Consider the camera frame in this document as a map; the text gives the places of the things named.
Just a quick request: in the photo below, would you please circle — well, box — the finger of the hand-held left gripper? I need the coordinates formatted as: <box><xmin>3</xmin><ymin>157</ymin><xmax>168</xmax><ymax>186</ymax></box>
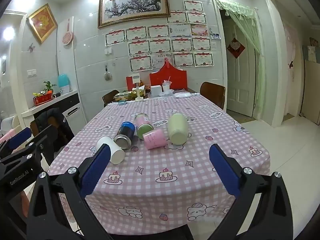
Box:
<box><xmin>0</xmin><ymin>127</ymin><xmax>33</xmax><ymax>159</ymax></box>
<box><xmin>24</xmin><ymin>124</ymin><xmax>59</xmax><ymax>160</ymax></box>

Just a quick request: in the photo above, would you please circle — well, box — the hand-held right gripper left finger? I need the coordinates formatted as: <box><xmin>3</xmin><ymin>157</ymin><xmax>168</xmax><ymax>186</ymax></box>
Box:
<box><xmin>26</xmin><ymin>144</ymin><xmax>118</xmax><ymax>240</ymax></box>

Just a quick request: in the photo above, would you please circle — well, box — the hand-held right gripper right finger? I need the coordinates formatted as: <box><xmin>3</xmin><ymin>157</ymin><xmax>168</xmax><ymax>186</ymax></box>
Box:
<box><xmin>207</xmin><ymin>144</ymin><xmax>297</xmax><ymax>240</ymax></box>

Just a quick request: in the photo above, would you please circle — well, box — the white paper cup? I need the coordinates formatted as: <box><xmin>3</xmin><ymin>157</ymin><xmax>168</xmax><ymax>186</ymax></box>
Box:
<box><xmin>95</xmin><ymin>136</ymin><xmax>125</xmax><ymax>165</ymax></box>

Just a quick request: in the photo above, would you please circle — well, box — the dark blue metal cup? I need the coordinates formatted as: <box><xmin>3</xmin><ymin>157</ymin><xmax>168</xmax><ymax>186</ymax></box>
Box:
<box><xmin>114</xmin><ymin>121</ymin><xmax>136</xmax><ymax>150</ymax></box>

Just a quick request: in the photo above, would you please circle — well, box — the pale green plastic cup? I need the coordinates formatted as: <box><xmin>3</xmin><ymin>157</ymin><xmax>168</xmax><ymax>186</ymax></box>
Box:
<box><xmin>167</xmin><ymin>113</ymin><xmax>188</xmax><ymax>146</ymax></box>

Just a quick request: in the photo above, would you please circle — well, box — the pink paper cup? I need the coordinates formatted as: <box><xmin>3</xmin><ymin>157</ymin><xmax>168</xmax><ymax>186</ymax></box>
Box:
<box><xmin>143</xmin><ymin>128</ymin><xmax>167</xmax><ymax>150</ymax></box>

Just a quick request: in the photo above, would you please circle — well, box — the white cup with straws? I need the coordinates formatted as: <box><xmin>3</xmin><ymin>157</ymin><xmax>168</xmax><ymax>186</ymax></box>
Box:
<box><xmin>162</xmin><ymin>76</ymin><xmax>173</xmax><ymax>92</ymax></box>

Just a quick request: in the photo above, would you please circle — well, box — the black jacket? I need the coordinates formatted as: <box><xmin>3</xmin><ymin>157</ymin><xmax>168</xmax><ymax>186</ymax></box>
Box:
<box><xmin>34</xmin><ymin>107</ymin><xmax>75</xmax><ymax>165</ymax></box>

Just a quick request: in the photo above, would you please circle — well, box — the red planter box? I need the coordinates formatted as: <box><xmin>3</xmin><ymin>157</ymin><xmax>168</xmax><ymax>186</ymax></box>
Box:
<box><xmin>33</xmin><ymin>91</ymin><xmax>53</xmax><ymax>106</ymax></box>

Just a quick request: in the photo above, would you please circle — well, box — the white counter cabinet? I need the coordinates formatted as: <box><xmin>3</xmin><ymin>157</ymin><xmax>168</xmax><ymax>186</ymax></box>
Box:
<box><xmin>21</xmin><ymin>90</ymin><xmax>87</xmax><ymax>135</ymax></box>

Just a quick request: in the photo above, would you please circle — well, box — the small potted plant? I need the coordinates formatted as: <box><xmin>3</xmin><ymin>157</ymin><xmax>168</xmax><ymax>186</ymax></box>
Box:
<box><xmin>42</xmin><ymin>81</ymin><xmax>57</xmax><ymax>94</ymax></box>

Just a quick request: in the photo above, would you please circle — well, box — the teal humidifier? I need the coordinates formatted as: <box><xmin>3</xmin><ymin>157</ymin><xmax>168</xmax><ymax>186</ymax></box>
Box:
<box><xmin>58</xmin><ymin>74</ymin><xmax>72</xmax><ymax>94</ymax></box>

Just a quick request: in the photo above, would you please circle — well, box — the pink green tin can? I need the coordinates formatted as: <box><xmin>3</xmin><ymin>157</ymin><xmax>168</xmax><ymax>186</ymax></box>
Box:
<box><xmin>134</xmin><ymin>113</ymin><xmax>154</xmax><ymax>140</ymax></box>

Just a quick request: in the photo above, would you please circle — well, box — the pink checked tablecloth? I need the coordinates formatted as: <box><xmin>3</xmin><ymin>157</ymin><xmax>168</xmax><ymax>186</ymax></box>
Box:
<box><xmin>47</xmin><ymin>94</ymin><xmax>272</xmax><ymax>230</ymax></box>

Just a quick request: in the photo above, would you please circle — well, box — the brown wooden chair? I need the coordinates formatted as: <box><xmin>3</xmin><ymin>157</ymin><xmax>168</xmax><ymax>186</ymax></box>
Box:
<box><xmin>199</xmin><ymin>82</ymin><xmax>226</xmax><ymax>110</ymax></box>
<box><xmin>102</xmin><ymin>89</ymin><xmax>120</xmax><ymax>108</ymax></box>

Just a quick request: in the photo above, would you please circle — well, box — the white plastic bag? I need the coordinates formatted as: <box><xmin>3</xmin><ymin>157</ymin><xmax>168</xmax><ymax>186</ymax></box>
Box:
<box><xmin>174</xmin><ymin>92</ymin><xmax>200</xmax><ymax>99</ymax></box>

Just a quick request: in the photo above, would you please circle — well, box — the white door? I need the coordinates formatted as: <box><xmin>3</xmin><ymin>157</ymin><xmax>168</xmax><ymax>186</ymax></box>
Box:
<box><xmin>225</xmin><ymin>17</ymin><xmax>257</xmax><ymax>117</ymax></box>

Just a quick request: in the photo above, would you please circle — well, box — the white sign stand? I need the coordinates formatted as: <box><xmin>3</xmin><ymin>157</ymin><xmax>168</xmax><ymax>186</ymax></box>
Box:
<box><xmin>132</xmin><ymin>72</ymin><xmax>144</xmax><ymax>102</ymax></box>

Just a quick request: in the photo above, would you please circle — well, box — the red bag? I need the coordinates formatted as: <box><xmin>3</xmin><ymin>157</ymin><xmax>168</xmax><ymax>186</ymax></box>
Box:
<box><xmin>149</xmin><ymin>57</ymin><xmax>188</xmax><ymax>92</ymax></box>

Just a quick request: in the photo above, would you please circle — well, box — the gold diamond framed picture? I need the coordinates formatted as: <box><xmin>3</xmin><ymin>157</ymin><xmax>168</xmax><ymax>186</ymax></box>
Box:
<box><xmin>26</xmin><ymin>3</ymin><xmax>58</xmax><ymax>45</ymax></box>

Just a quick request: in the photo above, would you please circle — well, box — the green lace curtain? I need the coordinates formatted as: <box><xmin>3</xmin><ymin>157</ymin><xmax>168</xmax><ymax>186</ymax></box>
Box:
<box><xmin>215</xmin><ymin>0</ymin><xmax>265</xmax><ymax>117</ymax></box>

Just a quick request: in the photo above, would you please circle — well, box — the red door ornament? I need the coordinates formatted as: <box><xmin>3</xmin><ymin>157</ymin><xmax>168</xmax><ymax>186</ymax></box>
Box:
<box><xmin>227</xmin><ymin>37</ymin><xmax>245</xmax><ymax>59</ymax></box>

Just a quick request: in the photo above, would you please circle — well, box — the framed plum blossom painting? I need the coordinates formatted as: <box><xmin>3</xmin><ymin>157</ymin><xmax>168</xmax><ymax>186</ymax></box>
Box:
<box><xmin>97</xmin><ymin>0</ymin><xmax>171</xmax><ymax>28</ymax></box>

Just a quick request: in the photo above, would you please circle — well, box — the round pink wall ornament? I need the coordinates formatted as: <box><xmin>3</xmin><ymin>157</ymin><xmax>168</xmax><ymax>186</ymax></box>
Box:
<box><xmin>62</xmin><ymin>17</ymin><xmax>74</xmax><ymax>46</ymax></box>

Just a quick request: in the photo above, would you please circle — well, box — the group of wall certificates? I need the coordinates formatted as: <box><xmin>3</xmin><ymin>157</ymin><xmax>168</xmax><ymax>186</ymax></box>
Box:
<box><xmin>105</xmin><ymin>0</ymin><xmax>214</xmax><ymax>72</ymax></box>

